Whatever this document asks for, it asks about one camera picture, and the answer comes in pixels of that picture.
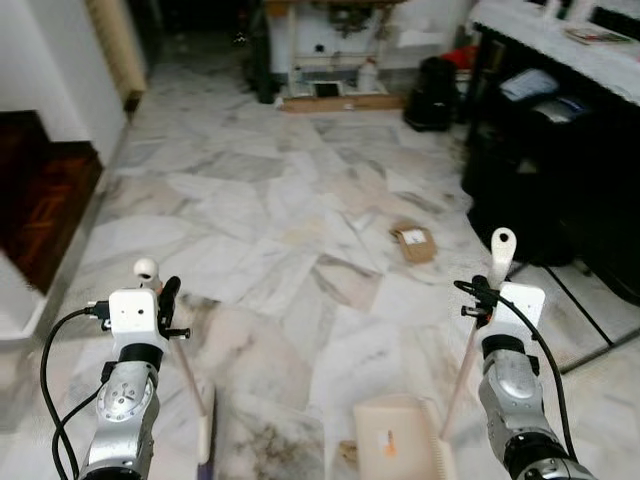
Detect beige broom with purple bristles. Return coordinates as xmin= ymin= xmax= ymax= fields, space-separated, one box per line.
xmin=132 ymin=257 xmax=217 ymax=473

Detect beige long-handled dustpan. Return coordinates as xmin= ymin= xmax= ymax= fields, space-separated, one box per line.
xmin=352 ymin=227 xmax=519 ymax=480

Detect small brown cardboard box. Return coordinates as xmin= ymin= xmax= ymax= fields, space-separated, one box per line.
xmin=389 ymin=224 xmax=439 ymax=265

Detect black metal stand legs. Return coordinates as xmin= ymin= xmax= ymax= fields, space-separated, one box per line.
xmin=538 ymin=262 xmax=640 ymax=377

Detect large black bin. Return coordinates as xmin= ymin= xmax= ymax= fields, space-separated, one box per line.
xmin=461 ymin=65 xmax=640 ymax=306

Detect dark wooden stairs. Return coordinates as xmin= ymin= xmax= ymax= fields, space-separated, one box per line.
xmin=0 ymin=110 xmax=105 ymax=297

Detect black backpack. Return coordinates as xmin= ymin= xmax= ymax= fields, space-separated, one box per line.
xmin=403 ymin=56 xmax=463 ymax=134

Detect white paper sheet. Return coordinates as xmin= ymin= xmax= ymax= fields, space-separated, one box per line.
xmin=499 ymin=67 xmax=560 ymax=103

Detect red cloth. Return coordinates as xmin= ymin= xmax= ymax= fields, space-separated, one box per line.
xmin=440 ymin=44 xmax=480 ymax=72

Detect long wooden board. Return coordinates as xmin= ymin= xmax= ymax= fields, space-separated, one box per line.
xmin=279 ymin=93 xmax=408 ymax=114

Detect white plastic bottle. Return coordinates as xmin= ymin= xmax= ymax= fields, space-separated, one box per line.
xmin=357 ymin=56 xmax=382 ymax=94

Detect beige louvered door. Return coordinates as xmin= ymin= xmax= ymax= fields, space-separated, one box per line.
xmin=84 ymin=0 xmax=149 ymax=113

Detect white marble top table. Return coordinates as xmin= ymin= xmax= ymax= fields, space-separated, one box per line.
xmin=468 ymin=0 xmax=640 ymax=106

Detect flat book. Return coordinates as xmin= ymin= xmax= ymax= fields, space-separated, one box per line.
xmin=564 ymin=24 xmax=633 ymax=47

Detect white sewing machine table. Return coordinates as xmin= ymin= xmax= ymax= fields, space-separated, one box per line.
xmin=264 ymin=0 xmax=473 ymax=101

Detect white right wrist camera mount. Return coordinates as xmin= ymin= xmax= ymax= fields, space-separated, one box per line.
xmin=489 ymin=283 xmax=547 ymax=347

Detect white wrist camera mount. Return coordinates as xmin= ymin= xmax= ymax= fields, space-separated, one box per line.
xmin=489 ymin=283 xmax=547 ymax=347
xmin=108 ymin=287 xmax=167 ymax=347

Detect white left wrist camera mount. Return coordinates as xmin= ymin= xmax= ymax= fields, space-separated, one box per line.
xmin=108 ymin=287 xmax=167 ymax=347

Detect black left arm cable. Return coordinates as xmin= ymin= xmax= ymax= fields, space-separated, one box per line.
xmin=39 ymin=300 xmax=113 ymax=480

